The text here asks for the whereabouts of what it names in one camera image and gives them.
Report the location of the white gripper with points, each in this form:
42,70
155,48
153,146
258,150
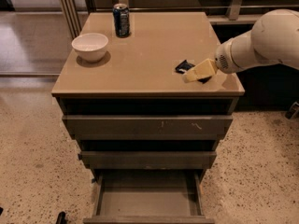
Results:
222,61

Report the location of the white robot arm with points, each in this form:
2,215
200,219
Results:
273,39

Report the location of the grey three-drawer cabinet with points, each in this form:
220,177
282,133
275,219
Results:
137,78

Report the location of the grey top drawer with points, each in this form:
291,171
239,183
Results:
83,127

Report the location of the grey middle drawer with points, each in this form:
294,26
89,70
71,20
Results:
148,160

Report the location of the grey open bottom drawer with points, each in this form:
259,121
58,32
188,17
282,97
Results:
148,197

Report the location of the blue soda can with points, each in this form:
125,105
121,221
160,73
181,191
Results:
121,20

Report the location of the white ceramic bowl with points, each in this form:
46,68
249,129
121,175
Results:
91,47

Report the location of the black object on floor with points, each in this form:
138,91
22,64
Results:
61,218

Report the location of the metal railing bracket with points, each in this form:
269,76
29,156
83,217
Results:
233,10

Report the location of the metal window frame post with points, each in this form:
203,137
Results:
70,13

